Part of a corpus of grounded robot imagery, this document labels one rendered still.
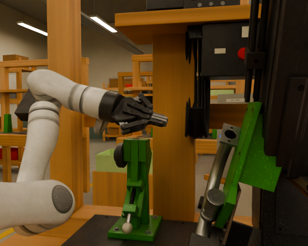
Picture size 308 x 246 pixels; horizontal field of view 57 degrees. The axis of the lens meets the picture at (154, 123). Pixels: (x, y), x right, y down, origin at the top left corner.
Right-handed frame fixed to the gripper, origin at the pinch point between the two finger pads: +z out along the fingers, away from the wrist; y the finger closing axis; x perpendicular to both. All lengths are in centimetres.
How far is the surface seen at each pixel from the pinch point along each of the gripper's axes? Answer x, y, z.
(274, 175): -3.8, -8.7, 25.9
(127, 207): 22.2, -14.1, -3.6
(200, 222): 10.6, -16.2, 15.4
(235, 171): -4.0, -10.3, 18.6
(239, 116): 22.2, 29.2, 20.3
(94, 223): 37.3, -16.7, -14.5
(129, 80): 698, 725, -335
